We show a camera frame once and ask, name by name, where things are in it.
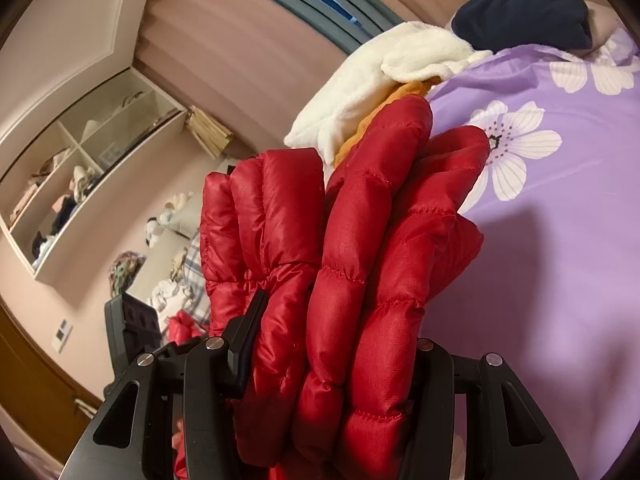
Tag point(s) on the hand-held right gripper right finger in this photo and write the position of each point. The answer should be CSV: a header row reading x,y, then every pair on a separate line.
x,y
430,375

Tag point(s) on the purple floral bed sheet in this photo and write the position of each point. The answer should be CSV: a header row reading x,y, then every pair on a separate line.
x,y
540,260

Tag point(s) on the orange garment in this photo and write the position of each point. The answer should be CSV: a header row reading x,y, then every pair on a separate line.
x,y
400,95

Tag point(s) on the navy fleece garment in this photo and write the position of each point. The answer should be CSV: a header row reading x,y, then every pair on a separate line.
x,y
525,15

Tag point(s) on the blue-grey window frame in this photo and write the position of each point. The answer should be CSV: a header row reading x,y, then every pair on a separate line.
x,y
320,5

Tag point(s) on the white cloth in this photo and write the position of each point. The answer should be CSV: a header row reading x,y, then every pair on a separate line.
x,y
170,296

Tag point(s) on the beige cloth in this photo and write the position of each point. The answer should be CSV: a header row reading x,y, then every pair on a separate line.
x,y
605,22

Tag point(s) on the white light switch panel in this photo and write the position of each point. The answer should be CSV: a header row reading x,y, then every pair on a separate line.
x,y
62,336

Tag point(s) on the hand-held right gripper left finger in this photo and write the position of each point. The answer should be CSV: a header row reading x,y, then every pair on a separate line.
x,y
245,335

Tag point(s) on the brown wooden door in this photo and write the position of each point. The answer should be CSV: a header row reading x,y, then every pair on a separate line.
x,y
35,375

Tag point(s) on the white wall shelf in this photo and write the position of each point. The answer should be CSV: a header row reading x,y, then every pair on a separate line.
x,y
90,160

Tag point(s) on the multicoloured cloth bundle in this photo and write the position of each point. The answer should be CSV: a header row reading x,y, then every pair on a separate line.
x,y
126,272

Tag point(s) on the white plush toy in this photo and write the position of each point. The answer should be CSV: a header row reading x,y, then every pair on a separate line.
x,y
165,217

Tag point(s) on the beige tassel bundle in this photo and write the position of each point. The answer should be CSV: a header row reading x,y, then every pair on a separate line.
x,y
210,132

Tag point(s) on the plaid cloth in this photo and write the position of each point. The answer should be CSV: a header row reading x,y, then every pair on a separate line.
x,y
195,270

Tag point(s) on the red puffer jacket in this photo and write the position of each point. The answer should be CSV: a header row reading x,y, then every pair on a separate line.
x,y
350,270

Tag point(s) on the white fleece garment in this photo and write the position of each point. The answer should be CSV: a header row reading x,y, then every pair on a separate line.
x,y
350,95

